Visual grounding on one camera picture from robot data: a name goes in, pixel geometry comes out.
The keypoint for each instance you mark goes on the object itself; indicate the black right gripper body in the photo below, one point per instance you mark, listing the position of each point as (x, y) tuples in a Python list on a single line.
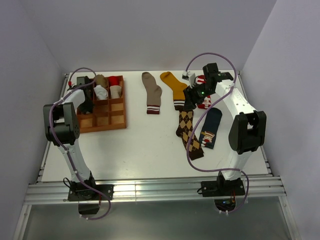
[(198, 92)]

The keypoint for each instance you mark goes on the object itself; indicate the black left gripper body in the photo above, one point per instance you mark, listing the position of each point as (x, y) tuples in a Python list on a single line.
[(86, 106)]

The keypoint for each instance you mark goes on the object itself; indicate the wooden compartment tray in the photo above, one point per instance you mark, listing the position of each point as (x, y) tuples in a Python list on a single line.
[(108, 114)]

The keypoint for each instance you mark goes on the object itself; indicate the brown argyle sock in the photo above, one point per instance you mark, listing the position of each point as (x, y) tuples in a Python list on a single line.
[(184, 131)]

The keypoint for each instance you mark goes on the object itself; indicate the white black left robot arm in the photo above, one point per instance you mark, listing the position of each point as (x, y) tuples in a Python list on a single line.
[(62, 128)]

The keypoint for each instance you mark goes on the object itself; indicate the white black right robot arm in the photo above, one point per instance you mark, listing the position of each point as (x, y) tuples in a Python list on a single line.
[(247, 132)]

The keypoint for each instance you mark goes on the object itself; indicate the rolled white socks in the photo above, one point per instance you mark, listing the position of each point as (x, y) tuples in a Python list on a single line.
[(100, 92)]

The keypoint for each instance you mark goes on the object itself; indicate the rolled taupe socks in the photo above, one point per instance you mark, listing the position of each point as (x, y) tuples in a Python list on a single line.
[(100, 80)]

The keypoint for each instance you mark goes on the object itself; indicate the rolled cream socks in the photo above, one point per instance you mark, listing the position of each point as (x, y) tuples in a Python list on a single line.
[(115, 91)]

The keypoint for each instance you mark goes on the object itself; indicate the rolled red socks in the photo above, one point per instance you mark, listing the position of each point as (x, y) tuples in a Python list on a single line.
[(114, 81)]

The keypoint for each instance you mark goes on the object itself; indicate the red white striped sock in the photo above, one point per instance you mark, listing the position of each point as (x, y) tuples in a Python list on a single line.
[(200, 79)]

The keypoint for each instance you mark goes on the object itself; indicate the mustard yellow sock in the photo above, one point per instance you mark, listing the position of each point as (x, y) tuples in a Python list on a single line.
[(177, 88)]

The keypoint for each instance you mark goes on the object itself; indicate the taupe sock with striped cuff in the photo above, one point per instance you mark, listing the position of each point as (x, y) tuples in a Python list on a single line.
[(153, 94)]

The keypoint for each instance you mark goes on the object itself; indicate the navy blue sock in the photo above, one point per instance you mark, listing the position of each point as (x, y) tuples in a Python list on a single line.
[(210, 127)]

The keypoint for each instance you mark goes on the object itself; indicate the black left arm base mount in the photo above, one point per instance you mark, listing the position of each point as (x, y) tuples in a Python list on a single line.
[(89, 201)]

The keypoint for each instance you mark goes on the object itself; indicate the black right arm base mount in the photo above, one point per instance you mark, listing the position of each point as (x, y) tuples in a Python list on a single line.
[(228, 189)]

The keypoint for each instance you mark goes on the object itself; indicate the aluminium frame rail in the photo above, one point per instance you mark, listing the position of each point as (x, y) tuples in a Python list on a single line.
[(151, 190)]

